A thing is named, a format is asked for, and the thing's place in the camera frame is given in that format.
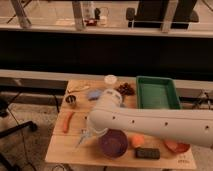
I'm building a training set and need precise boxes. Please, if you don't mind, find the light blue towel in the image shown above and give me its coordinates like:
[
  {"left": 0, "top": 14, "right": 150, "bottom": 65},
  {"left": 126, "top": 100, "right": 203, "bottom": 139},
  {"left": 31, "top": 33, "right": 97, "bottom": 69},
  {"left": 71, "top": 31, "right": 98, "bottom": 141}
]
[{"left": 76, "top": 129, "right": 95, "bottom": 148}]

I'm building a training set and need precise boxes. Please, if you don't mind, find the banana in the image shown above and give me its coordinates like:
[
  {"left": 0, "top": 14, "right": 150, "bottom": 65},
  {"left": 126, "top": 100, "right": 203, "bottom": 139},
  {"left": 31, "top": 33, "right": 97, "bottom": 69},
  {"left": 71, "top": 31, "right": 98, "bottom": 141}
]
[{"left": 67, "top": 85, "right": 90, "bottom": 94}]

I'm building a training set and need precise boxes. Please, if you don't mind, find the bunch of dark grapes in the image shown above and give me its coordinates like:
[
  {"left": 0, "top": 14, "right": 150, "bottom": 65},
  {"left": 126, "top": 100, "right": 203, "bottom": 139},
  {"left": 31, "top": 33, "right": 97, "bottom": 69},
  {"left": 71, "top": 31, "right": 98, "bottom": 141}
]
[{"left": 117, "top": 83, "right": 135, "bottom": 96}]

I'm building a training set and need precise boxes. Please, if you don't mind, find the orange ball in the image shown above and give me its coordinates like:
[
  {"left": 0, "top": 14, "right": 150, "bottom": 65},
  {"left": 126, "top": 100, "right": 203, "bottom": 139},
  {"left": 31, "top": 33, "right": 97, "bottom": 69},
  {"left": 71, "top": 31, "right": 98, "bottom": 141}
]
[{"left": 130, "top": 134, "right": 145, "bottom": 148}]

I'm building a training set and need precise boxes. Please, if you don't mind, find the orange carrot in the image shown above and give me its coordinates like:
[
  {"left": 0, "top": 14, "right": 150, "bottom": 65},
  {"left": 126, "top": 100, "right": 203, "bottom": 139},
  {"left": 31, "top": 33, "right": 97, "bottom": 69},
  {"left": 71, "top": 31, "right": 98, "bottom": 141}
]
[{"left": 62, "top": 112, "right": 74, "bottom": 133}]

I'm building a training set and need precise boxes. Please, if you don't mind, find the green plastic tray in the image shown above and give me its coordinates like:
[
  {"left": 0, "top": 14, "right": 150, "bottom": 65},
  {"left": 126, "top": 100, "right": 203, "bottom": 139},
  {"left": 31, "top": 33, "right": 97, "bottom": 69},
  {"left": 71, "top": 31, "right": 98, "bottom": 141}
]
[{"left": 136, "top": 76, "right": 181, "bottom": 109}]

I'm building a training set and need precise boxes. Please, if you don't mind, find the purple bowl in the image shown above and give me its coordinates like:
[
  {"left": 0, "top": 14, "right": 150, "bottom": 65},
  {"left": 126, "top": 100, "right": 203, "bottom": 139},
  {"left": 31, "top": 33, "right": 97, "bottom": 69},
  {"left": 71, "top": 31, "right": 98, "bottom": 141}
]
[{"left": 98, "top": 129, "right": 128, "bottom": 158}]

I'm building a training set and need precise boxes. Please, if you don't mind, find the black rectangular remote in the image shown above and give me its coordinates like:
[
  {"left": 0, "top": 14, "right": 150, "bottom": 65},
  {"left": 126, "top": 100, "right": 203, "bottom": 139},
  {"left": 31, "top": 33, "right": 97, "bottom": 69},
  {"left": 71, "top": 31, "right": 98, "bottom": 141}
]
[{"left": 135, "top": 148, "right": 160, "bottom": 160}]

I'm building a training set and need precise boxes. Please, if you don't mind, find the blue sponge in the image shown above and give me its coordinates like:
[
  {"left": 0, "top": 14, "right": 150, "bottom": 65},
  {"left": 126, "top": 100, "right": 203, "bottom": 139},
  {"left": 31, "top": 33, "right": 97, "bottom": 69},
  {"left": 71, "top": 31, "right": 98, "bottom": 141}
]
[{"left": 87, "top": 89, "right": 102, "bottom": 101}]

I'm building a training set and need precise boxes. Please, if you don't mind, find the orange-red bowl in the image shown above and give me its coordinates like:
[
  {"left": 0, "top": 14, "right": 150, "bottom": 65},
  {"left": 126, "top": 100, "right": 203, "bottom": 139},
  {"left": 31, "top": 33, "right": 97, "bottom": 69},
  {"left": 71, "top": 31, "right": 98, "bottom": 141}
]
[{"left": 164, "top": 140, "right": 190, "bottom": 154}]

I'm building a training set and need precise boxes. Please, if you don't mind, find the small metal cup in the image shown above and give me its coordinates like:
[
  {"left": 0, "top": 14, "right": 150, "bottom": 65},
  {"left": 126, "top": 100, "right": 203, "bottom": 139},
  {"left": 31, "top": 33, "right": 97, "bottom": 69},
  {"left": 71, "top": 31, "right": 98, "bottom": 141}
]
[{"left": 65, "top": 95, "right": 76, "bottom": 108}]

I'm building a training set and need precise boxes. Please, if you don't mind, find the white round container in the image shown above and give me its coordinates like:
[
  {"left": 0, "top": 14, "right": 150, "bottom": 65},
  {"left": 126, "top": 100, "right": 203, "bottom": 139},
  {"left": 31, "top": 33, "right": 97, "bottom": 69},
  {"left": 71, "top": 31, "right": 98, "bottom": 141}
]
[{"left": 104, "top": 75, "right": 118, "bottom": 85}]

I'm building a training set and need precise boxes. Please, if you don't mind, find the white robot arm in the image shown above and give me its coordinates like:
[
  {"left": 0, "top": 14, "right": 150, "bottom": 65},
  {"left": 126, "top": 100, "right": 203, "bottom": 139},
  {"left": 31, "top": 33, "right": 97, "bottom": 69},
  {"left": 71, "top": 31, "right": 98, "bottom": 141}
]
[{"left": 86, "top": 89, "right": 213, "bottom": 148}]

